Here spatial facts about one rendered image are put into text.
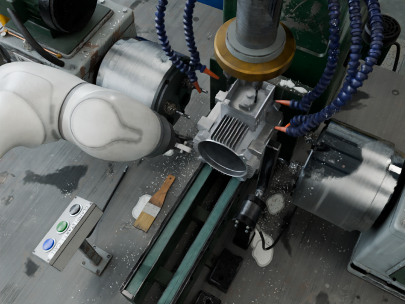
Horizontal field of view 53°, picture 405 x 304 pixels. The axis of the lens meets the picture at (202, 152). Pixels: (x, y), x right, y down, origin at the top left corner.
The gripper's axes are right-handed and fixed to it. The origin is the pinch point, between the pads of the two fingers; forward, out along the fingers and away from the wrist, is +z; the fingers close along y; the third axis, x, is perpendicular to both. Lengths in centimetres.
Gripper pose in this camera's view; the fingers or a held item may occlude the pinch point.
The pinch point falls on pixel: (183, 142)
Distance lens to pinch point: 96.1
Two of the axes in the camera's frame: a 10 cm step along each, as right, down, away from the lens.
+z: 2.6, 0.4, 9.6
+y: -8.7, -4.2, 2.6
